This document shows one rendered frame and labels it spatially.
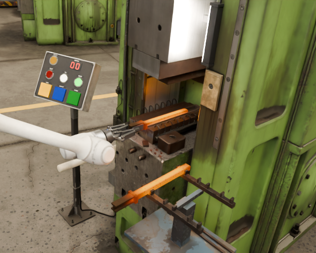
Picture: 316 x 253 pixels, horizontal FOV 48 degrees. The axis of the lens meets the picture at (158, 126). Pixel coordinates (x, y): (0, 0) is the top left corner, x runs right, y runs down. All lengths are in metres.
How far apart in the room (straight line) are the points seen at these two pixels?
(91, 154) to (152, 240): 0.46
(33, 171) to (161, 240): 1.84
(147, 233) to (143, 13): 0.99
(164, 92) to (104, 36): 4.59
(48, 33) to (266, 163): 5.07
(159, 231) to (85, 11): 5.17
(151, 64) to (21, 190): 1.73
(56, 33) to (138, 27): 4.83
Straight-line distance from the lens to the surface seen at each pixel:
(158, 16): 1.63
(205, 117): 1.71
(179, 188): 1.95
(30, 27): 6.73
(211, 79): 1.61
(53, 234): 2.65
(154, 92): 2.08
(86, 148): 1.46
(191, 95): 2.23
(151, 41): 1.68
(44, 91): 2.19
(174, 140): 1.77
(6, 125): 1.48
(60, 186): 3.04
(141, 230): 1.66
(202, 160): 1.81
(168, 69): 1.71
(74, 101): 2.07
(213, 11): 1.55
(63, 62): 2.17
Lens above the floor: 1.88
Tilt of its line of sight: 29 degrees down
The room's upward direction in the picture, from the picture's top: 6 degrees clockwise
